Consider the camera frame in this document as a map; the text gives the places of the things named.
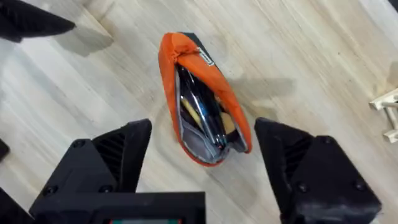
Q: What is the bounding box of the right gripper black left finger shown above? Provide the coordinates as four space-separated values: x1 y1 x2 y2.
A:
29 118 153 215

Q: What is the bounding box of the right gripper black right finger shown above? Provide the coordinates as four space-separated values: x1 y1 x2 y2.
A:
254 117 383 224

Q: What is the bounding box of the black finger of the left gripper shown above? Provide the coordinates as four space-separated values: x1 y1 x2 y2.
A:
0 0 76 44

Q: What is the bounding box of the orange soft zip bag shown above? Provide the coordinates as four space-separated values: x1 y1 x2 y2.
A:
157 31 253 167

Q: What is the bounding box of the small white peg rack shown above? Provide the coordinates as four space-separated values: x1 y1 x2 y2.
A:
368 88 398 144

